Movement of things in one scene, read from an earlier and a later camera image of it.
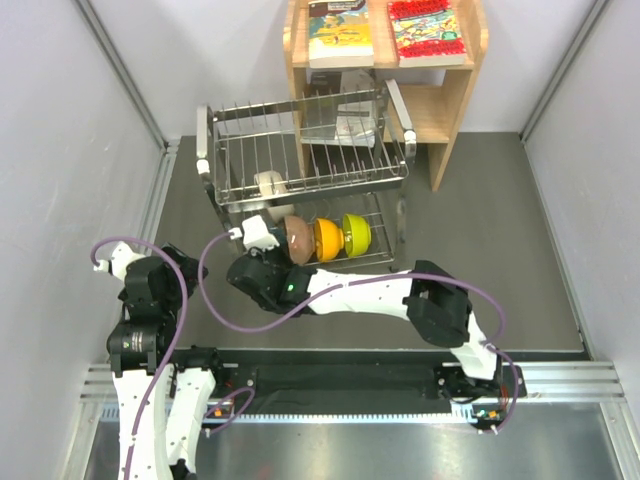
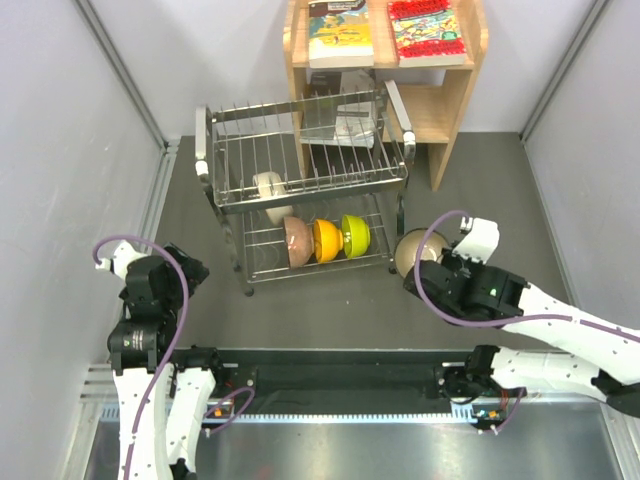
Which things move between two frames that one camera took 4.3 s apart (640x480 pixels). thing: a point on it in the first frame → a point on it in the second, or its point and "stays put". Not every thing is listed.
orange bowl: x=329 y=238 stays put
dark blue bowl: x=280 y=233 → x=411 y=246
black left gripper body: x=188 y=267 stays put
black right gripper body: x=272 y=259 → x=461 y=263
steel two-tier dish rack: x=329 y=168 stays put
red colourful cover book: x=427 y=33 stays put
